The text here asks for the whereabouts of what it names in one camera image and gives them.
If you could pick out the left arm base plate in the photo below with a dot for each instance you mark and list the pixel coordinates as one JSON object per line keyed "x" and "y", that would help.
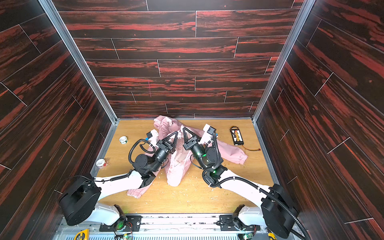
{"x": 132, "y": 223}

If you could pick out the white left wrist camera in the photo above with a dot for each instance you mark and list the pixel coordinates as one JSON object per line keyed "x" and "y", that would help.
{"x": 153, "y": 137}

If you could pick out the aluminium front rail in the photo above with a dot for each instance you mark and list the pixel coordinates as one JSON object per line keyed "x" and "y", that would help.
{"x": 166, "y": 227}

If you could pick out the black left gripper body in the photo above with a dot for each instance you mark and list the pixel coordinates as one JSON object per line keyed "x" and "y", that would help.
{"x": 166, "y": 145}

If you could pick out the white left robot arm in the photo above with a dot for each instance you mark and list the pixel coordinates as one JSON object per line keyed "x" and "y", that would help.
{"x": 80, "y": 201}

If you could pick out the yellow handled tool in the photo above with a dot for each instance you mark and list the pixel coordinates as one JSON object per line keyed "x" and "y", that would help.
{"x": 271, "y": 236}

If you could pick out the small white tape roll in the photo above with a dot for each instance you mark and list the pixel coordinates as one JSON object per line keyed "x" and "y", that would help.
{"x": 123, "y": 140}

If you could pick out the aluminium corner post right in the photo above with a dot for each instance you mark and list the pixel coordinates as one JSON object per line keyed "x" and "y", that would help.
{"x": 292, "y": 37}

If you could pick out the yellow tape measure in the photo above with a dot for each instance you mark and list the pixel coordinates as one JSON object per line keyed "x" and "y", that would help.
{"x": 82, "y": 235}

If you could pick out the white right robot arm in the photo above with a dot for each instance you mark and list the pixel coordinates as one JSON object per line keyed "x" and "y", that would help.
{"x": 273, "y": 208}

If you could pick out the aluminium corner post left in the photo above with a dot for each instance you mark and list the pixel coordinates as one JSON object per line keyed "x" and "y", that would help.
{"x": 58, "y": 23}

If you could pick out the pink zip jacket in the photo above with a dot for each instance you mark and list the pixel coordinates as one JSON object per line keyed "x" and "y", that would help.
{"x": 180, "y": 162}

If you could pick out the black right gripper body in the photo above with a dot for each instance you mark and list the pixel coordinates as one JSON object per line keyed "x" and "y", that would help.
{"x": 191, "y": 142}

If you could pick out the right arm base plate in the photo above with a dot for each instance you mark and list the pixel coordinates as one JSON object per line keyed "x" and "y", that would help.
{"x": 230, "y": 223}

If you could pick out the aluminium corner post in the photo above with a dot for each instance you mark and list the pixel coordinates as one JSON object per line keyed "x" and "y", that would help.
{"x": 58, "y": 23}
{"x": 292, "y": 37}

